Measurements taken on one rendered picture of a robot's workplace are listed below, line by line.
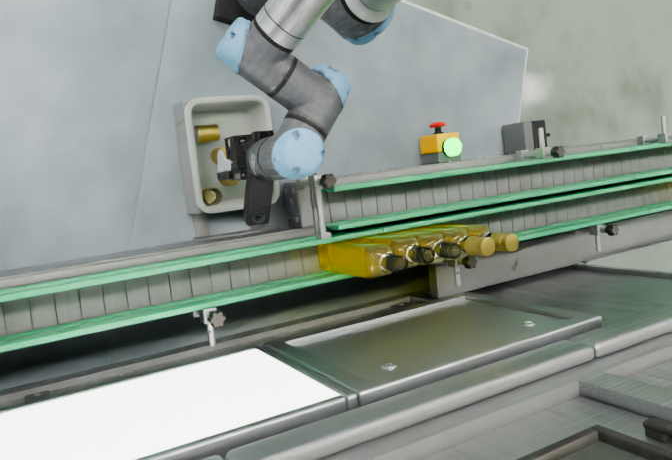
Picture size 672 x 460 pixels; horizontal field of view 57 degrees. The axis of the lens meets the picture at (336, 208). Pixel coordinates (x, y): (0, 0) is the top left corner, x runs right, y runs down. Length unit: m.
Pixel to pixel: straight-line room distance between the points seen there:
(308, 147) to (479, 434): 0.47
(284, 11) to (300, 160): 0.22
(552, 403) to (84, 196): 0.89
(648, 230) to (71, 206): 1.51
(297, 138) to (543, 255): 0.89
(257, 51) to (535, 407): 0.63
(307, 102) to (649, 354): 0.63
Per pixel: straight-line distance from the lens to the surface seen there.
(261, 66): 0.97
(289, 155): 0.94
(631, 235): 1.92
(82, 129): 1.28
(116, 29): 1.33
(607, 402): 0.91
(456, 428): 0.80
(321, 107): 0.99
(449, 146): 1.50
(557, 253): 1.70
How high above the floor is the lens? 2.01
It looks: 62 degrees down
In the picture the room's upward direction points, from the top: 90 degrees clockwise
